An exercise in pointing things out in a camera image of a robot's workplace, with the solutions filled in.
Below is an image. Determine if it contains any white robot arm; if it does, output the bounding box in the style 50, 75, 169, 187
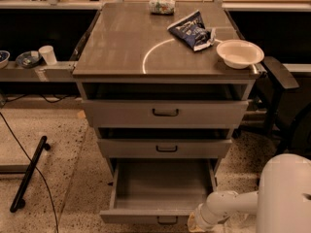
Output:
188, 153, 311, 233

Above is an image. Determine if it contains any white paper cup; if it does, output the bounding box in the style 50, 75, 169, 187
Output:
39, 46, 57, 65

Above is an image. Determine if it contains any black office chair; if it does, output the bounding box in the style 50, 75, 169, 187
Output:
256, 56, 311, 158

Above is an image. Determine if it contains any grey middle drawer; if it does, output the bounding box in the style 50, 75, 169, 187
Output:
98, 139, 231, 158

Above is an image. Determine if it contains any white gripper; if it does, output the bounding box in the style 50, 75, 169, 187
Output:
188, 204, 215, 232

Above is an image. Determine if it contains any black floor cable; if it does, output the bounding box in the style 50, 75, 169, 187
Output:
0, 111, 60, 233

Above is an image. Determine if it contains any grey side shelf rail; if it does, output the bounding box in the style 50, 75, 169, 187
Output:
0, 61, 76, 83

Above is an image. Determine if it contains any grey bottom drawer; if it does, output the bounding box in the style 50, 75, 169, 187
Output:
100, 159, 216, 225

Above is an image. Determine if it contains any dark bowl with items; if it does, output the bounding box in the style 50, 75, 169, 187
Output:
16, 50, 42, 69

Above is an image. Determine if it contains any white paper bowl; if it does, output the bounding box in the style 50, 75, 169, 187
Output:
216, 40, 264, 69

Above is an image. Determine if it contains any grey drawer cabinet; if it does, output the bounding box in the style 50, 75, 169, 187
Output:
72, 1, 262, 180

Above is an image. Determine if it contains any black wheeled stand leg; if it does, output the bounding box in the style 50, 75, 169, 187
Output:
10, 136, 51, 213

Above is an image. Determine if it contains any grey drawer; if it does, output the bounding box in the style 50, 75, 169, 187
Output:
98, 139, 231, 158
100, 159, 216, 225
83, 100, 248, 129

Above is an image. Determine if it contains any grey top drawer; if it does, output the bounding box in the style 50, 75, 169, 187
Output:
83, 100, 248, 129

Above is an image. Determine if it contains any blue chip bag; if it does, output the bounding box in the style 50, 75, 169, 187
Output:
167, 10, 216, 51

